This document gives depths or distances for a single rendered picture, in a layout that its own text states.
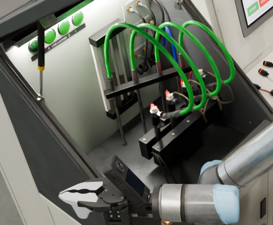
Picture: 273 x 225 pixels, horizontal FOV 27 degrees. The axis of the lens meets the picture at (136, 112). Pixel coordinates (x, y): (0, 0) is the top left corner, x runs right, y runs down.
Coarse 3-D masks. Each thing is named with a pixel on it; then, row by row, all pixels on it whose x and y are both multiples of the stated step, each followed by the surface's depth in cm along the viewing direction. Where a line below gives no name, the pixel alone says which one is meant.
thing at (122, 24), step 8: (120, 24) 170; (128, 24) 167; (144, 32) 164; (152, 40) 162; (104, 48) 184; (160, 48) 162; (168, 56) 161; (176, 64) 161; (184, 80) 162; (192, 96) 165; (192, 104) 167; (184, 112) 172
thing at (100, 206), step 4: (100, 200) 111; (80, 204) 112; (84, 204) 111; (88, 204) 111; (92, 204) 111; (96, 204) 110; (100, 204) 110; (104, 204) 110; (108, 204) 110; (112, 204) 111; (88, 208) 111; (92, 208) 111; (96, 208) 110; (100, 208) 110; (104, 208) 110; (108, 208) 110
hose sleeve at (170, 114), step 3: (174, 111) 177; (177, 111) 174; (180, 111) 174; (168, 114) 179; (171, 114) 177; (174, 114) 176; (177, 114) 174; (180, 114) 174; (168, 117) 179; (171, 117) 179
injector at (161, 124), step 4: (156, 108) 186; (152, 112) 184; (156, 112) 184; (152, 116) 185; (156, 116) 185; (152, 120) 187; (156, 120) 186; (152, 124) 188; (156, 124) 187; (160, 124) 186; (156, 128) 189; (156, 132) 190; (156, 136) 192; (160, 136) 192; (156, 140) 194
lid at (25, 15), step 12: (36, 0) 152; (48, 0) 117; (60, 0) 114; (72, 0) 110; (24, 12) 128; (36, 12) 124; (48, 12) 120; (0, 24) 141; (12, 24) 136; (24, 24) 132; (48, 24) 129; (0, 36) 145
